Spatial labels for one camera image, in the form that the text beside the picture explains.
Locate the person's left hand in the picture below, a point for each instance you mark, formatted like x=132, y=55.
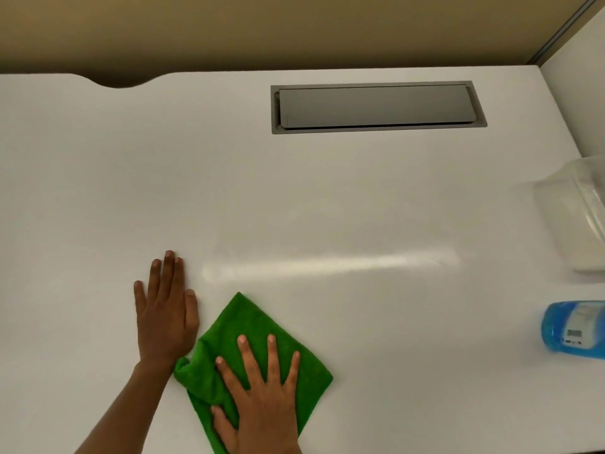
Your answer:
x=163, y=328

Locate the person's right hand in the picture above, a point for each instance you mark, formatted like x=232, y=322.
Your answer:
x=267, y=416

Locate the person's right middle finger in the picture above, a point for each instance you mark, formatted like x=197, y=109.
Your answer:
x=250, y=359

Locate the person's left thumb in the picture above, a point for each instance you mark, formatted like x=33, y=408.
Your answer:
x=192, y=309

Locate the person's left little finger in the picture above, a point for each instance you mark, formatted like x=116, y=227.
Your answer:
x=140, y=297

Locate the person's right little finger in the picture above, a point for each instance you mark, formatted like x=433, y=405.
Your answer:
x=293, y=371

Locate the person's left middle finger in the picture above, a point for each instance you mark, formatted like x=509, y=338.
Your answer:
x=168, y=275

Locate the person's right thumb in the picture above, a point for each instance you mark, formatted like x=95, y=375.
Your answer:
x=223, y=423

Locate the green microfibre cloth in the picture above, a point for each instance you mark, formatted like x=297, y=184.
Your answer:
x=236, y=321

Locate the person's left forearm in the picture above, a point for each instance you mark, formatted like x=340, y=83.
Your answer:
x=125, y=411

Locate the blue spray bottle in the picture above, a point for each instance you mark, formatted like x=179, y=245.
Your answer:
x=574, y=328

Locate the clear plastic container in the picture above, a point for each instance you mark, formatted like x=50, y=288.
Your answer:
x=574, y=217

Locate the grey metal partition trim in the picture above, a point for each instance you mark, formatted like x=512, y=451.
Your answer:
x=565, y=30

